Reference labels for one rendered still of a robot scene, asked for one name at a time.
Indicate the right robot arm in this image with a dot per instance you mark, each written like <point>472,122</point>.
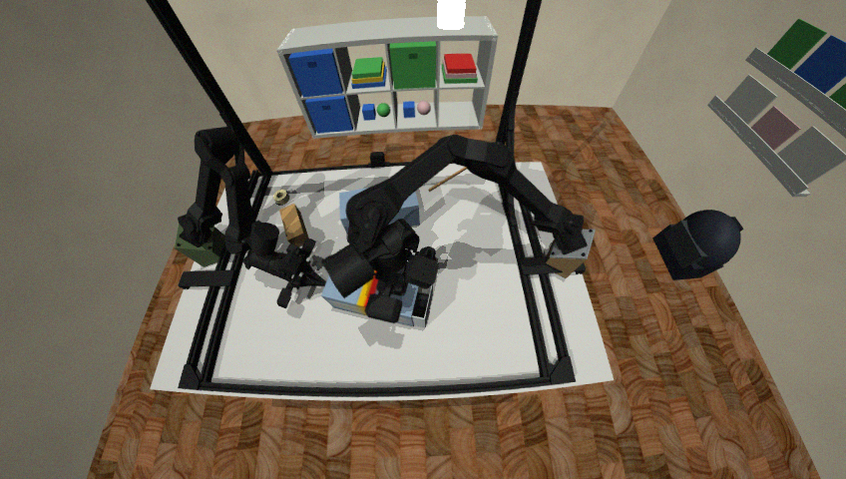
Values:
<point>216,147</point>

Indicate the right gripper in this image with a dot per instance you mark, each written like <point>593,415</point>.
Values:
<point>309,275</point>

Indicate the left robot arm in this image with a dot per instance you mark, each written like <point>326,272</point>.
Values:
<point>352,267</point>

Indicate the brown rectangular box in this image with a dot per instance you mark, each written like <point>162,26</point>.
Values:
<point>293,225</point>

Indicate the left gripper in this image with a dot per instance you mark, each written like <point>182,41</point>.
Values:
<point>383,307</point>

